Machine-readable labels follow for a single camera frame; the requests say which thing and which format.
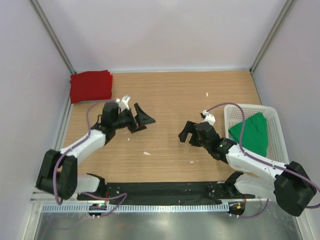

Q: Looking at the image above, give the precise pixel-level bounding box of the dark red t shirt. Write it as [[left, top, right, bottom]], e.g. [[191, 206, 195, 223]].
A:
[[69, 70, 113, 104]]

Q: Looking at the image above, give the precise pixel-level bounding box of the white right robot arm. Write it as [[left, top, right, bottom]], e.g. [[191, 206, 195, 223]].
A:
[[178, 121, 319, 217]]

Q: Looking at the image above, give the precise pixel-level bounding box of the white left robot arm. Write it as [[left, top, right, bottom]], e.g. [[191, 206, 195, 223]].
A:
[[36, 100, 156, 205]]

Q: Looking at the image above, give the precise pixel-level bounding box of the green t shirt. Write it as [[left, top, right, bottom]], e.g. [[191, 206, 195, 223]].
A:
[[242, 112, 269, 157]]

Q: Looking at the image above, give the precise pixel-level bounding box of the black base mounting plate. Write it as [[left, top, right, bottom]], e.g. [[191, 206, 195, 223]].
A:
[[93, 181, 255, 206]]

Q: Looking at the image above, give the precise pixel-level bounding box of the white plastic basket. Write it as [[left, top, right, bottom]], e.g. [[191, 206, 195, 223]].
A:
[[224, 104, 290, 164]]

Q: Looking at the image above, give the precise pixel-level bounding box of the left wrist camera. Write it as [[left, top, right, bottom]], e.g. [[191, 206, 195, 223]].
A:
[[115, 95, 131, 113]]

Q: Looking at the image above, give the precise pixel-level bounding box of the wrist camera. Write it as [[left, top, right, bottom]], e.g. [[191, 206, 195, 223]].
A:
[[115, 95, 131, 113], [200, 110, 216, 126]]

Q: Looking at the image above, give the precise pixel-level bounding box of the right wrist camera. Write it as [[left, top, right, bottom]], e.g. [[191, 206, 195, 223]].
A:
[[200, 110, 216, 126]]

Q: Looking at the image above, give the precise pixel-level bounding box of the white slotted cable duct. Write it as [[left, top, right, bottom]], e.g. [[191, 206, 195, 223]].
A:
[[41, 202, 229, 214]]

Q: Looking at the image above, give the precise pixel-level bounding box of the aluminium frame rail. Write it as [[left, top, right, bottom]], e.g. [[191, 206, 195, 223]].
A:
[[29, 180, 305, 204]]

